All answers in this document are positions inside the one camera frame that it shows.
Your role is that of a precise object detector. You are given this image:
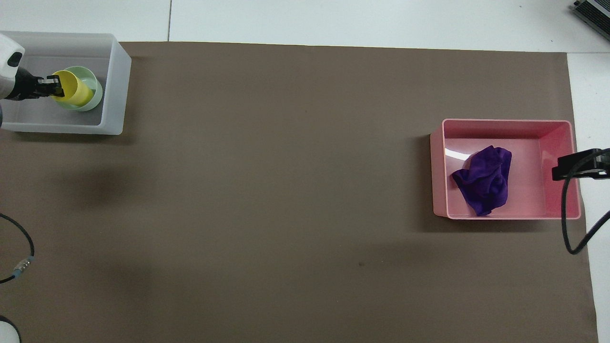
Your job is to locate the black cable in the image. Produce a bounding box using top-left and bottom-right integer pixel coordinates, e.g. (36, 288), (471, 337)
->
(0, 212), (36, 284)
(561, 151), (610, 255)

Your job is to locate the yellow plastic cup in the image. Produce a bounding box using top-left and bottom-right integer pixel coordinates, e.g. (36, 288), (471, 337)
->
(50, 71), (95, 107)

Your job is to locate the purple cloth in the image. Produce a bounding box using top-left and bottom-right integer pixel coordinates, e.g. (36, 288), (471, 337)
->
(451, 145), (513, 217)

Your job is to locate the pink plastic box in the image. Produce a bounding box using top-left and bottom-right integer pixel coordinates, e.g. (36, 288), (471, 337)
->
(430, 119), (582, 221)

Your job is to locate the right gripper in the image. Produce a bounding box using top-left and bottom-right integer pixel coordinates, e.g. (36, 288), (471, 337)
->
(584, 148), (610, 181)

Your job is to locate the grey metal device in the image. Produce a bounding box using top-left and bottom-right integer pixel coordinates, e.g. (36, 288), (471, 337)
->
(571, 0), (610, 29)

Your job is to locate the pale green plastic cup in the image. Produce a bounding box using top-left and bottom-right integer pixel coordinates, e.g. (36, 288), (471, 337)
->
(58, 66), (103, 112)

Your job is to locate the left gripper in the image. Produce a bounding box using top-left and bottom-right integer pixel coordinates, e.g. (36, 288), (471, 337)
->
(4, 66), (42, 101)

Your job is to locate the translucent white plastic box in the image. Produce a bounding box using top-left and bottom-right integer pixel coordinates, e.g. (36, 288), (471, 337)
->
(0, 31), (132, 136)

